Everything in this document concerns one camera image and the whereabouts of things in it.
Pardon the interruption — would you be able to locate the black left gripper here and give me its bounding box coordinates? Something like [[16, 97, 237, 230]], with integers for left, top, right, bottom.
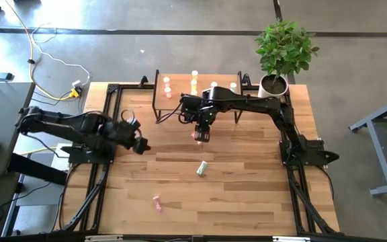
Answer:
[[110, 118, 152, 155]]

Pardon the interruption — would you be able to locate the white plant pot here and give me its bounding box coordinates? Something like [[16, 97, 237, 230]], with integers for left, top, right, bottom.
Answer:
[[257, 73, 290, 99]]

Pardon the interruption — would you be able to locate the white flat box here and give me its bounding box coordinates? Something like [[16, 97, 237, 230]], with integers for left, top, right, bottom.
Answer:
[[50, 144, 74, 172]]

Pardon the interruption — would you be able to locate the black desk crossbar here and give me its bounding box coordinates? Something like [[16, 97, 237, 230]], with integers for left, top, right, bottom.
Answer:
[[7, 153, 69, 186]]

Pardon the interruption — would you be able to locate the green leafy plant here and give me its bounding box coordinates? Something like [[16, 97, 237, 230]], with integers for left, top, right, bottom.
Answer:
[[254, 19, 320, 79]]

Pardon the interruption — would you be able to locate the grey desk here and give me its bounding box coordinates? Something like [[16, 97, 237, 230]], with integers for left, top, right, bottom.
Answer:
[[0, 81, 36, 177]]

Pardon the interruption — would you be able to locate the wooden shelf black metal frame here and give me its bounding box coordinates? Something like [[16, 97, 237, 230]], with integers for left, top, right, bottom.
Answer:
[[151, 69, 245, 124]]

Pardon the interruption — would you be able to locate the black aluminium table frame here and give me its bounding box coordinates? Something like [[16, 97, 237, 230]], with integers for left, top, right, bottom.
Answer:
[[54, 74, 341, 242]]

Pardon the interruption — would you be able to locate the yellow floor cable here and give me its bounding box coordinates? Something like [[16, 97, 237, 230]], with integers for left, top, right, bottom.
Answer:
[[4, 0, 82, 102]]

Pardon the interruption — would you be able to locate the white floor cable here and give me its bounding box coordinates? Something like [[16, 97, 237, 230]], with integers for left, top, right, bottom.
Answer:
[[31, 22, 92, 89]]

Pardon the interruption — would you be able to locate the silver metal bracket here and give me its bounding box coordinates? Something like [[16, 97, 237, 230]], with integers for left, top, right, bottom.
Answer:
[[84, 235, 124, 242], [272, 236, 311, 242]]

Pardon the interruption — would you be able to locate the blue-grey metal table frame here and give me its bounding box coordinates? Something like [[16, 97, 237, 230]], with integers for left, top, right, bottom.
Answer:
[[347, 92, 387, 198]]

